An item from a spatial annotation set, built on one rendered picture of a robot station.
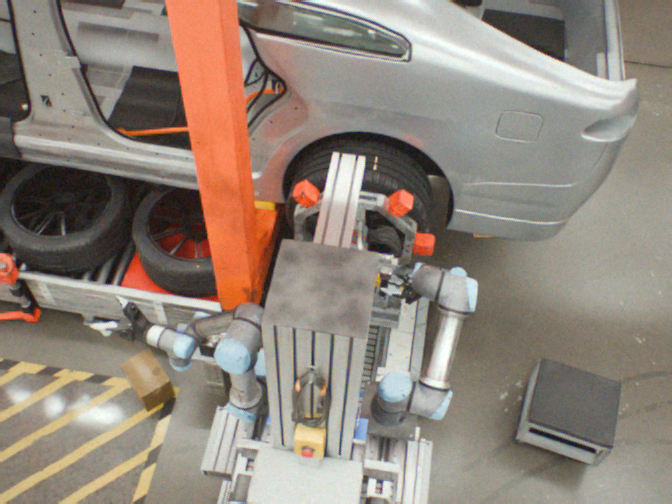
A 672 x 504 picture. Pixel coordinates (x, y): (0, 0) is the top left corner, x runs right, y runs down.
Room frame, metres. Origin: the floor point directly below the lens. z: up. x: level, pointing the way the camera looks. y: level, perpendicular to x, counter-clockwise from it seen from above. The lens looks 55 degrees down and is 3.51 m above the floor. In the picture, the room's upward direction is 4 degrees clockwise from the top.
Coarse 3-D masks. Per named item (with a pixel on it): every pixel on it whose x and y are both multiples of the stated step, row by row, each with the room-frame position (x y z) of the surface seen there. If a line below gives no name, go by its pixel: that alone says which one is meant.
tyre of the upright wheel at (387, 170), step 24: (336, 144) 2.26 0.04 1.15; (360, 144) 2.24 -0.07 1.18; (384, 144) 2.26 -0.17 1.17; (312, 168) 2.16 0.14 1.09; (384, 168) 2.12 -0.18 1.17; (408, 168) 2.18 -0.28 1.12; (384, 192) 2.04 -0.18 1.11; (408, 192) 2.05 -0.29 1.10; (432, 192) 2.21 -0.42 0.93; (288, 216) 2.09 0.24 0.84
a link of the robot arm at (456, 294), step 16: (448, 288) 1.44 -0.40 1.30; (464, 288) 1.44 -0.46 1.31; (448, 304) 1.40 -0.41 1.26; (464, 304) 1.40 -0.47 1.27; (448, 320) 1.36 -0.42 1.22; (448, 336) 1.32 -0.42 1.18; (432, 352) 1.28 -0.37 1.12; (448, 352) 1.27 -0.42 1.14; (432, 368) 1.23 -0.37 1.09; (448, 368) 1.23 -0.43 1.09; (416, 384) 1.19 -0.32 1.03; (432, 384) 1.17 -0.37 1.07; (448, 384) 1.19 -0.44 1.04; (416, 400) 1.13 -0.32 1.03; (432, 400) 1.13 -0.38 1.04; (448, 400) 1.13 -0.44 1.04; (432, 416) 1.09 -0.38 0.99
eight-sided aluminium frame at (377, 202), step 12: (360, 192) 2.02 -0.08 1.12; (300, 204) 2.05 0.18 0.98; (360, 204) 1.97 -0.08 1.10; (372, 204) 1.96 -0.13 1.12; (384, 204) 1.97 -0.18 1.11; (300, 216) 1.99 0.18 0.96; (408, 216) 2.00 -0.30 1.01; (300, 228) 2.00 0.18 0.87; (408, 228) 1.94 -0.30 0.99; (300, 240) 2.00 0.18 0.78; (312, 240) 2.04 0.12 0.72; (408, 240) 1.94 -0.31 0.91; (408, 252) 1.94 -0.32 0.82
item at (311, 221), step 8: (320, 192) 2.07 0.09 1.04; (368, 192) 2.05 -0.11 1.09; (312, 216) 2.16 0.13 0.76; (368, 216) 2.07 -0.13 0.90; (376, 216) 2.06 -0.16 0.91; (384, 216) 2.06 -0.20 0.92; (312, 224) 2.12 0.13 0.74; (368, 224) 2.09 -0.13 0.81; (376, 224) 2.06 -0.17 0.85; (384, 224) 2.06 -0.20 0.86; (392, 224) 2.06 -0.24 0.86; (312, 232) 2.08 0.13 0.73; (400, 232) 2.11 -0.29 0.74; (368, 248) 2.07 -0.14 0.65; (376, 248) 2.08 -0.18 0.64; (384, 248) 2.07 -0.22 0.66
